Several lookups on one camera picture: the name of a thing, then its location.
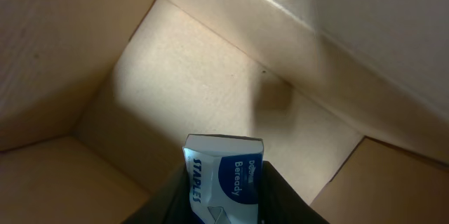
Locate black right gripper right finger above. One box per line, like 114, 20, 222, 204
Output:
258, 161, 328, 224

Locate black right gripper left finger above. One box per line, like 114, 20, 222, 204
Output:
122, 165, 192, 224

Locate white blue staples box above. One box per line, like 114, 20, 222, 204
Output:
183, 134, 264, 224

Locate brown cardboard box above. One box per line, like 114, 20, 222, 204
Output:
1, 0, 448, 223

